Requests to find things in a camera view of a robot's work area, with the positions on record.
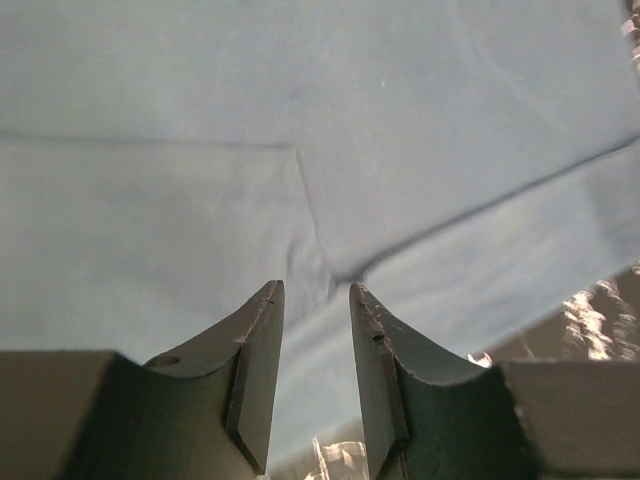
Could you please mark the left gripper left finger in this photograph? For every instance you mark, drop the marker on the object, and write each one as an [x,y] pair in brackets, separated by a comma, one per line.
[215,392]

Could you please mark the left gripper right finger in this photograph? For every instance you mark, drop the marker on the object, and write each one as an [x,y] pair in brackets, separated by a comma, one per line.
[426,412]

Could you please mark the grey blue t shirt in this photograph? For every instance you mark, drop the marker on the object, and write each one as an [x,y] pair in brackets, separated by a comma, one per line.
[474,163]

